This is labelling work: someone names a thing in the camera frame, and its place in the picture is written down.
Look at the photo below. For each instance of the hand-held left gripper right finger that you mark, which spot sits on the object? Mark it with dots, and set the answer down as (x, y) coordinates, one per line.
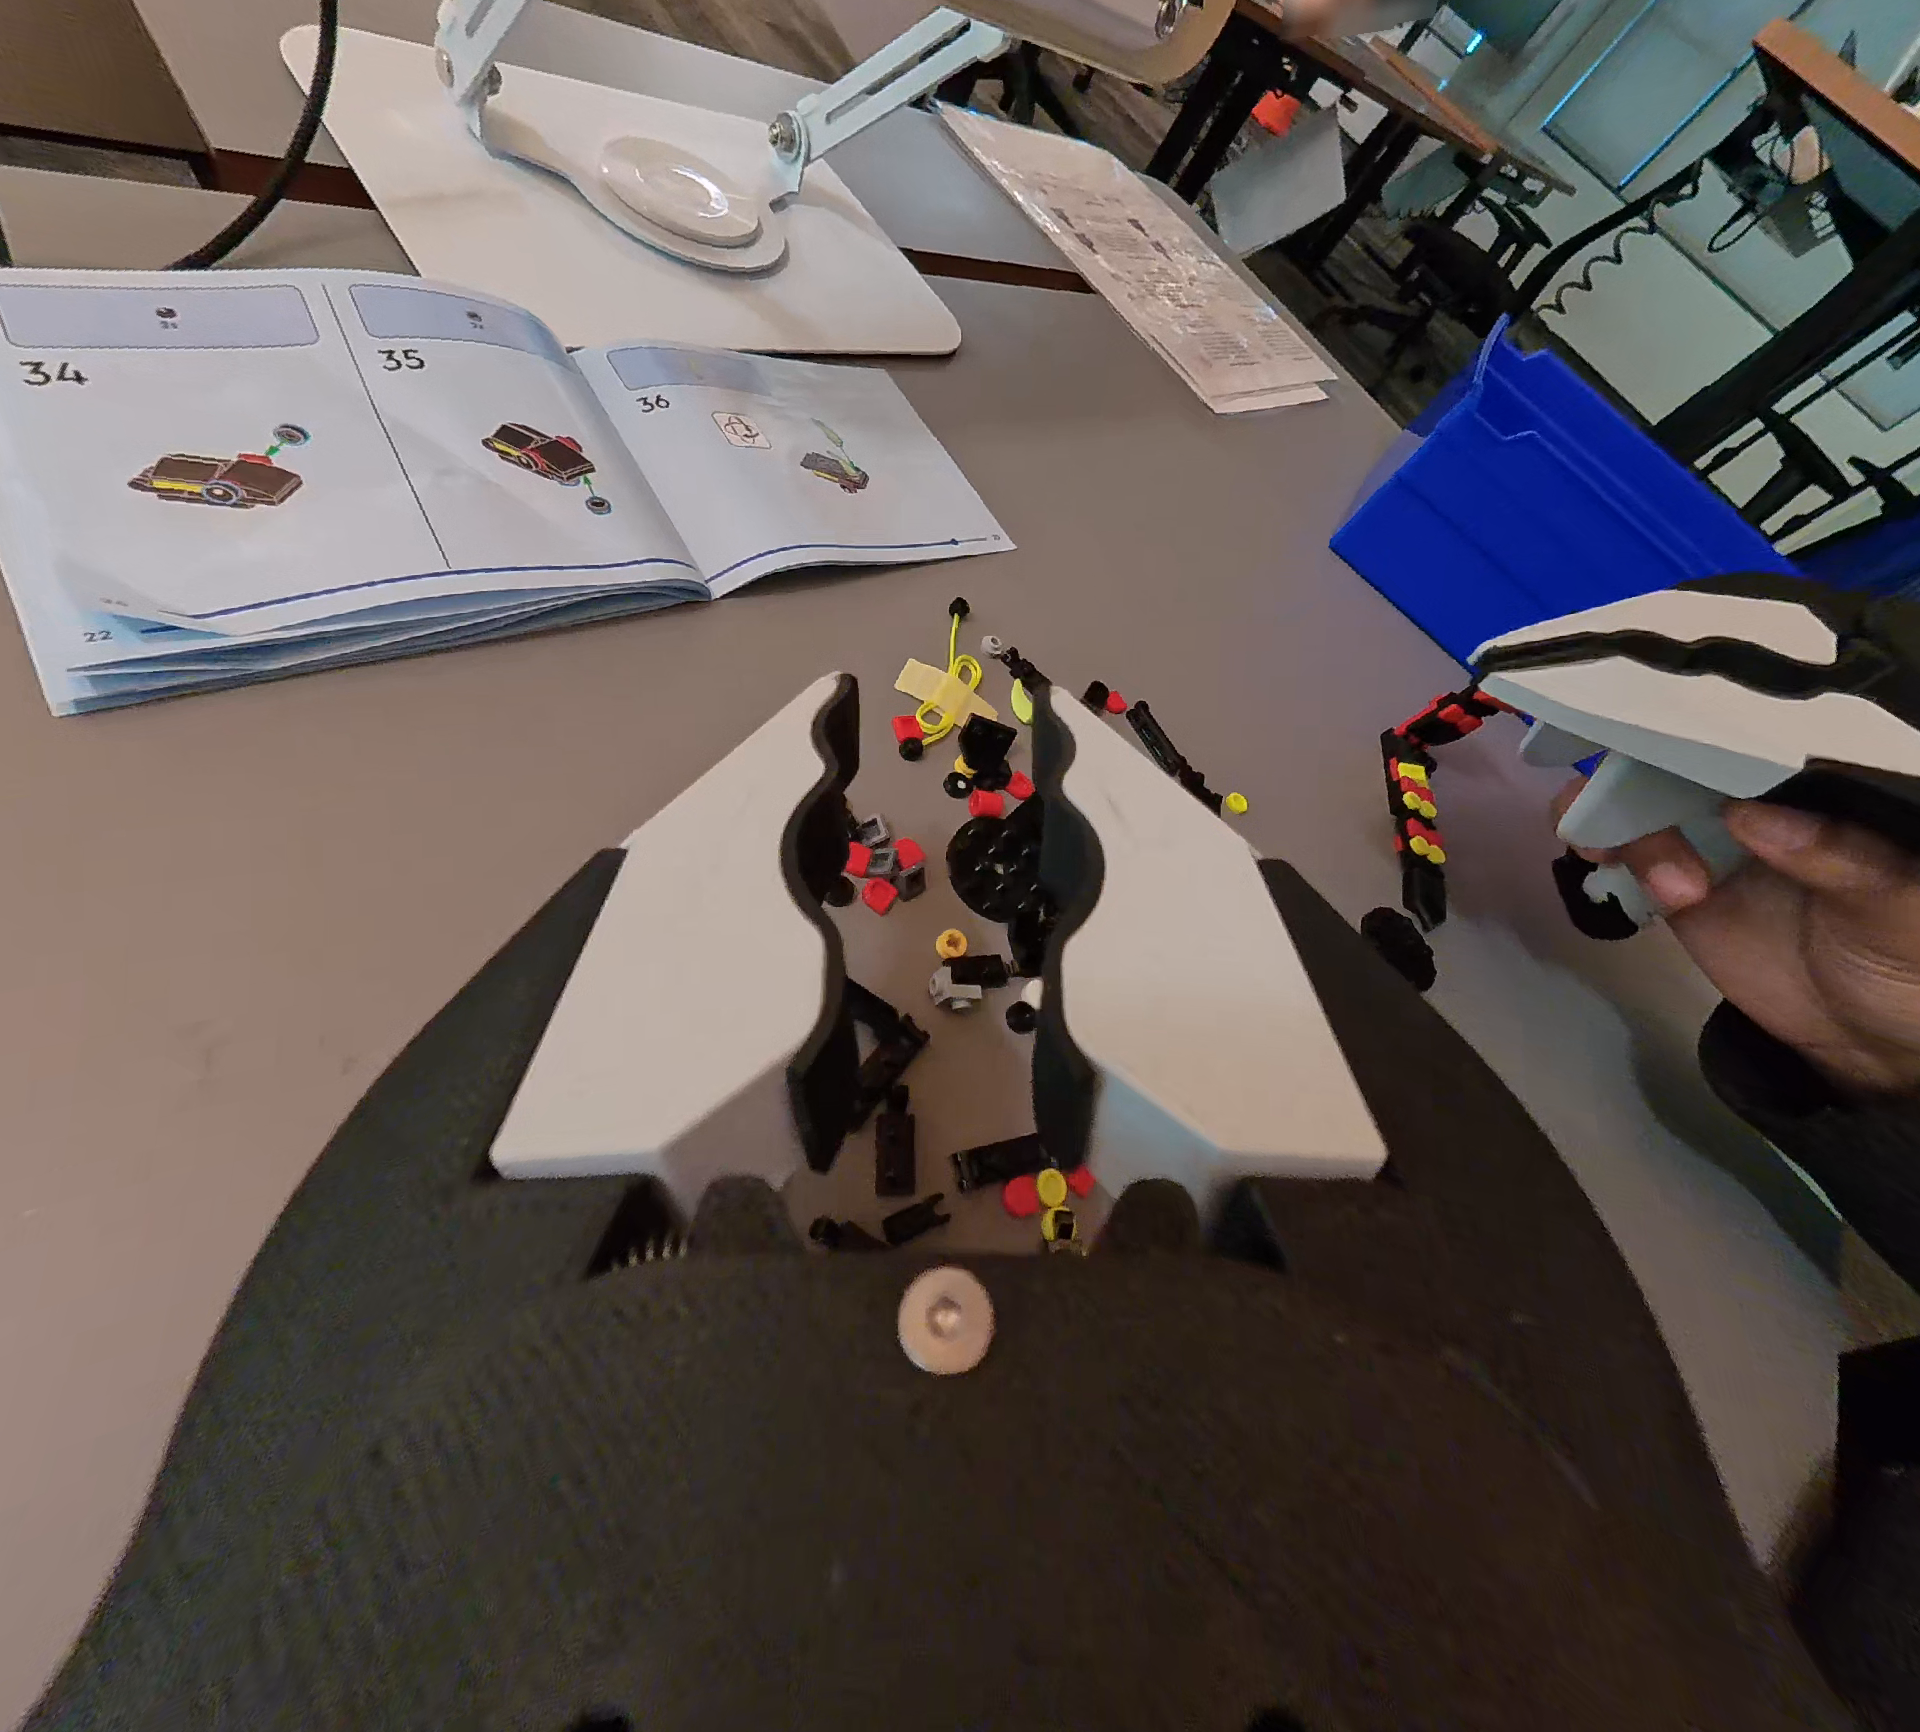
(1214, 997)

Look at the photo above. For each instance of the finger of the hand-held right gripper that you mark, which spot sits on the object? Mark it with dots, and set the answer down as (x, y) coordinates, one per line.
(1695, 631)
(1710, 743)

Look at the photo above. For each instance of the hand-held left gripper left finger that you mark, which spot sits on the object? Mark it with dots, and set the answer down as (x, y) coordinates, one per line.
(660, 997)

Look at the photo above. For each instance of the long black lego strip assembly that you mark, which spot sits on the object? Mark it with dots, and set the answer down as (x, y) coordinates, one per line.
(1413, 803)

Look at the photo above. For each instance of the pile of lego pieces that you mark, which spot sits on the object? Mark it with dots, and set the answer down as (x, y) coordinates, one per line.
(990, 743)

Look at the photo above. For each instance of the person's right forearm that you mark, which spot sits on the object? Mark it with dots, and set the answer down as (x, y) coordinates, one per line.
(1844, 1163)

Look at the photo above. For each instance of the black lego wheel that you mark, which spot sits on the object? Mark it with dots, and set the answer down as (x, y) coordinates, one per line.
(1399, 949)

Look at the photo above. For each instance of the black round lego plate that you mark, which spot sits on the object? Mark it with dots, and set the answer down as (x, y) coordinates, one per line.
(998, 871)

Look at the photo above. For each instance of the lego instruction booklet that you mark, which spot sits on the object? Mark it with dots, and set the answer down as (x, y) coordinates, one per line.
(375, 486)

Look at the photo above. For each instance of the person's right hand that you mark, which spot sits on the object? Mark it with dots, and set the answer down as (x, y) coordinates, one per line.
(1830, 952)

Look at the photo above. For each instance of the blue plastic bin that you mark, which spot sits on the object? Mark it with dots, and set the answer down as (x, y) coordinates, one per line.
(1501, 517)

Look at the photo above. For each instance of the black office chair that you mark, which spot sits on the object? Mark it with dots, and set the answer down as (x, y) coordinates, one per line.
(1449, 276)

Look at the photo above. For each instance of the wooden desk with black legs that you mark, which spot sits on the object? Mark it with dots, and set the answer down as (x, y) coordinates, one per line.
(1822, 60)
(1478, 134)

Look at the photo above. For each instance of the clear printed plastic bag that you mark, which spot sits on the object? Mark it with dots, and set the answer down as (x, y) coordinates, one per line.
(1171, 263)

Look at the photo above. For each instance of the orange object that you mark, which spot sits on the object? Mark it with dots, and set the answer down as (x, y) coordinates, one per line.
(1275, 113)

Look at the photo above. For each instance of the white adjustable stand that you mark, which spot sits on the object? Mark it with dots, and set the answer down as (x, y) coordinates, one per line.
(495, 203)

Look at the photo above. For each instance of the brown chair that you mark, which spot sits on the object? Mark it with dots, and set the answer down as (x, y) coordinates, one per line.
(90, 67)

